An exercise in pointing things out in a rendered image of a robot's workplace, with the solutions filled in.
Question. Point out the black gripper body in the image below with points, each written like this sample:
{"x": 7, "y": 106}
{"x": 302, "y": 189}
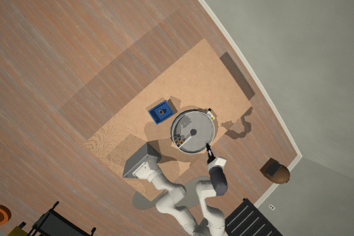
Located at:
{"x": 210, "y": 159}

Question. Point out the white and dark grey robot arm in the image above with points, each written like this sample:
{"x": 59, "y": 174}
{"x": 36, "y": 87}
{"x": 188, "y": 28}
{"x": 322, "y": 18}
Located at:
{"x": 213, "y": 223}

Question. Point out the blue shallow tray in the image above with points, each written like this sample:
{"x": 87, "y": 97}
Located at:
{"x": 155, "y": 114}

